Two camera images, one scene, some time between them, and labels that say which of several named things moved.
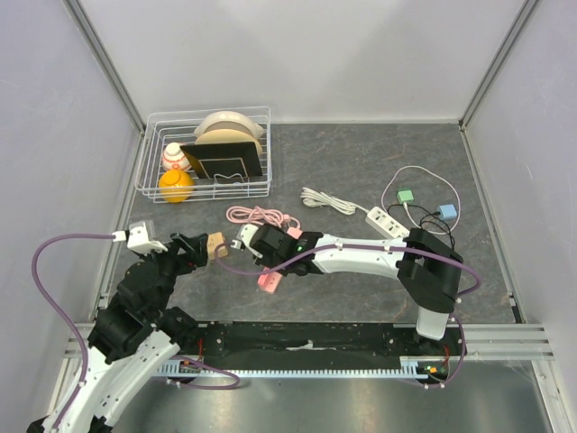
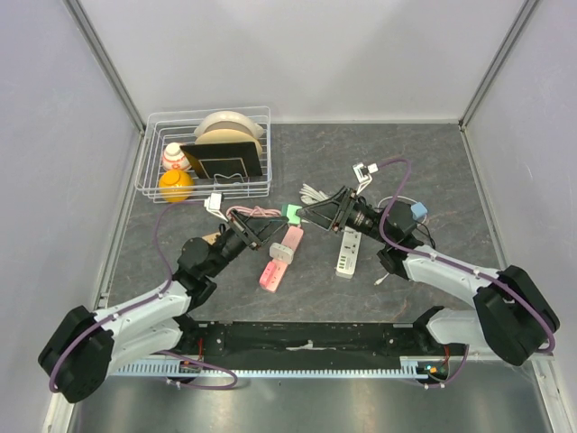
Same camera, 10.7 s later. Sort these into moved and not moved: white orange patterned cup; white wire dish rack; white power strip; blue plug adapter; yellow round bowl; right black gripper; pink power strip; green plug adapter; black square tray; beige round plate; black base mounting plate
Moved: blue plug adapter; right black gripper; white power strip; green plug adapter
Not moved: beige round plate; white wire dish rack; pink power strip; black square tray; yellow round bowl; white orange patterned cup; black base mounting plate
